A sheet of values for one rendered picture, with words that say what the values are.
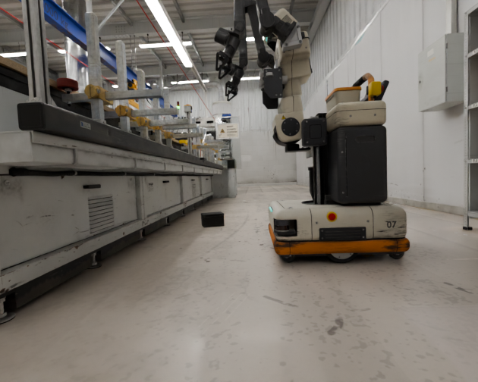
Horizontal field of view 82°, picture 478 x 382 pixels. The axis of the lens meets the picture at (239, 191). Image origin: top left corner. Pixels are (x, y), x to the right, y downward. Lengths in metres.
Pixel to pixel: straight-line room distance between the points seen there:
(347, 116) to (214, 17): 7.88
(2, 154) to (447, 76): 3.18
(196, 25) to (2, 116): 8.14
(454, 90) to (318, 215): 2.14
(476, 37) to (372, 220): 1.72
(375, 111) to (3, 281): 1.68
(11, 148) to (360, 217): 1.41
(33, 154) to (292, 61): 1.33
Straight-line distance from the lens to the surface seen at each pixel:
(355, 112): 1.53
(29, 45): 1.11
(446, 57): 3.29
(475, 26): 2.81
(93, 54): 1.39
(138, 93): 1.31
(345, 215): 1.46
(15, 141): 1.06
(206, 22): 9.13
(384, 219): 1.53
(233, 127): 6.01
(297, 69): 1.73
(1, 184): 1.26
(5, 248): 1.28
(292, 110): 1.63
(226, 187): 6.09
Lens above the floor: 0.46
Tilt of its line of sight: 3 degrees down
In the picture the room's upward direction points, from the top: 2 degrees counter-clockwise
